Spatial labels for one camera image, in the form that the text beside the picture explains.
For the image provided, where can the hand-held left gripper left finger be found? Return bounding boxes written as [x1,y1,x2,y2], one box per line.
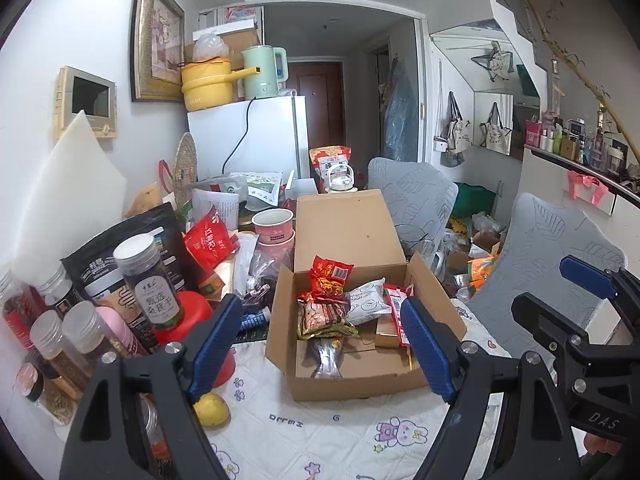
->
[59,292,244,480]

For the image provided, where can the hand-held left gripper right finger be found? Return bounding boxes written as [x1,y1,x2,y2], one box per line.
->
[400,297,583,480]

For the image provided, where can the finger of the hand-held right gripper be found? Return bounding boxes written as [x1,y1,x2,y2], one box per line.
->
[511,292,640,402]
[559,255,640,316]

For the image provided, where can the pink and red snack packet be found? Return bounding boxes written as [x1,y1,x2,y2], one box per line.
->
[382,284,416,348]

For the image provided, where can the white dotted snack packet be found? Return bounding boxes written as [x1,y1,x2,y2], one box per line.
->
[345,278,393,326]

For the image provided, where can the clear snack packet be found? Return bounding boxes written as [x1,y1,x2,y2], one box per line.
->
[305,336,346,380]

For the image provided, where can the brown peanut snack packet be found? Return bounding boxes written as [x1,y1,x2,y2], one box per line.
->
[296,296,360,342]

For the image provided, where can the red snack packet yellow print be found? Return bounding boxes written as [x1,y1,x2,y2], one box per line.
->
[309,255,355,303]

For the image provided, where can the large cardboard box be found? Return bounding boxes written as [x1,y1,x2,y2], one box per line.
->
[264,188,468,402]

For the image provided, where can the person's right hand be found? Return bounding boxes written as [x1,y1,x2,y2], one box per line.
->
[582,432,623,461]

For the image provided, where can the red plastic container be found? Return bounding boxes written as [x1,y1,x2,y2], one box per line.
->
[154,290,236,390]

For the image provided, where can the blue tube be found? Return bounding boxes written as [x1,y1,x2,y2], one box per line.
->
[239,308,272,332]

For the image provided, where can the grey leaf-pattern chair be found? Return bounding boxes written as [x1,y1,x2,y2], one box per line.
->
[367,156,459,281]
[467,192,628,356]

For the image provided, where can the pack of small vials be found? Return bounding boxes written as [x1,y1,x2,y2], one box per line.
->
[245,280,273,306]

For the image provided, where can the yellow lemon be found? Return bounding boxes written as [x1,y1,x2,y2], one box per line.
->
[192,392,232,429]

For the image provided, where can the tall labelled clear jar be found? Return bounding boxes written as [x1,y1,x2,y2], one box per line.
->
[112,234,185,331]

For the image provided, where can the orange snack bag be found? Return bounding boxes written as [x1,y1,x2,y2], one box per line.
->
[467,255,501,293]

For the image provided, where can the pink ribbon bow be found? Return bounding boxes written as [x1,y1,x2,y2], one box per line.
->
[565,170,610,206]

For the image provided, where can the clear plastic bag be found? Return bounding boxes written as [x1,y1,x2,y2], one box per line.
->
[235,232,293,301]

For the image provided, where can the pink bottle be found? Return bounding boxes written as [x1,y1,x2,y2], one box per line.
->
[95,306,151,356]

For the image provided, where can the red stand-up pouch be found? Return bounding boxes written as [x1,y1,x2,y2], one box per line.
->
[183,206,240,268]

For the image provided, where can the white cabinet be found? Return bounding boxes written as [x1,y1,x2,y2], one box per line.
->
[517,144,640,221]

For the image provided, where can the small cardboard box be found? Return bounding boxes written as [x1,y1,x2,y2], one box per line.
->
[470,230,503,256]

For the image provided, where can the pink paper cup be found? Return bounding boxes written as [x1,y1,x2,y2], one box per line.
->
[256,234,296,261]
[251,208,294,243]

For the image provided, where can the glass measuring cup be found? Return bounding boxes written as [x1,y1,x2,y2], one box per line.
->
[397,222,441,261]

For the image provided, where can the clear plastic jar white lid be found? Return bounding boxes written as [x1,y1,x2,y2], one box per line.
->
[29,310,91,391]
[62,301,126,361]
[35,262,83,311]

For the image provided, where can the white printed leaflet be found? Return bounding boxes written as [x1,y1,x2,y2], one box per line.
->
[192,187,241,233]

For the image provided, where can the row of cosmetic bottles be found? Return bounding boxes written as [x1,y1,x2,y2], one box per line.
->
[524,112,631,173]

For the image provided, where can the white quilted cartoon mat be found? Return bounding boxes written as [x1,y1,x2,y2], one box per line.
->
[200,300,521,480]

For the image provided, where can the black stand-up snack pouch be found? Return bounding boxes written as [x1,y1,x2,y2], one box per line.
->
[60,203,193,331]

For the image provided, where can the green bag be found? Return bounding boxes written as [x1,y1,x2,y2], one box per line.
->
[452,182,496,218]

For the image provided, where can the brown paper bag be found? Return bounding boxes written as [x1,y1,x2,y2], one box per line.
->
[124,182,166,218]

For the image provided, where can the grey-green pouch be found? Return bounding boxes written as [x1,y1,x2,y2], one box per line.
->
[192,175,241,195]

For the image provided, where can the green and white package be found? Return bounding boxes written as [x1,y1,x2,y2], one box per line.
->
[227,172,283,206]

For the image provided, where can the white paper box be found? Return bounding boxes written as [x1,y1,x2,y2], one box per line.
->
[282,177,321,196]

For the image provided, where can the round woven straw mat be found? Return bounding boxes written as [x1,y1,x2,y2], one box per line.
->
[175,131,198,186]

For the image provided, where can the small jar pink lid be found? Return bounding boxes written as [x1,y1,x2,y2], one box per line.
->
[15,362,46,403]

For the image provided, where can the beige tote bag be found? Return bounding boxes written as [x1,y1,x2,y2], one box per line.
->
[442,91,473,153]

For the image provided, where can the white clear-lid jar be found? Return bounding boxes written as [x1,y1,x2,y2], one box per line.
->
[325,162,358,193]

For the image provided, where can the clear jar of red fruit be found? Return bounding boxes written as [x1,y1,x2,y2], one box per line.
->
[0,270,43,346]

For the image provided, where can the white foam board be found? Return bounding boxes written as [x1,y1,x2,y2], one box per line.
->
[10,110,128,281]

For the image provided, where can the bamboo pole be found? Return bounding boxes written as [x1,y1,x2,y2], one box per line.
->
[520,0,640,161]

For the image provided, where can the white fridge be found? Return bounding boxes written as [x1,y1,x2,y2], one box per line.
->
[186,95,308,183]

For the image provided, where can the red and white nut bag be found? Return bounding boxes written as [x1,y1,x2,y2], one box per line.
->
[308,146,352,186]

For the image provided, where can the blue plastic garment cover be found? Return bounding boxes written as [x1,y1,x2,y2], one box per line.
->
[382,57,418,163]

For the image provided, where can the yellow cooking pot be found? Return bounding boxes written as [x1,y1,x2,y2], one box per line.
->
[180,57,263,112]

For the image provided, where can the brown door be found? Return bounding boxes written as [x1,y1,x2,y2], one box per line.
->
[287,61,346,153]

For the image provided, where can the light green electric kettle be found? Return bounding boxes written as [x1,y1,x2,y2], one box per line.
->
[242,45,289,101]

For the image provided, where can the crumpled clear bag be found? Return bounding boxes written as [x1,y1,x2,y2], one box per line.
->
[192,31,230,62]

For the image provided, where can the brown carton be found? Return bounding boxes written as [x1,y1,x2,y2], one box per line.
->
[220,29,261,57]

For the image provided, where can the gold framed picture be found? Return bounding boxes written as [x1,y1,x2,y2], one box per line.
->
[130,0,187,103]

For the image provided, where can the black power cable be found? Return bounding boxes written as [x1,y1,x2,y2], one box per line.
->
[221,99,256,176]

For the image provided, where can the beige wall intercom panel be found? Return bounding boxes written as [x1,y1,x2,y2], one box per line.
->
[54,65,119,141]

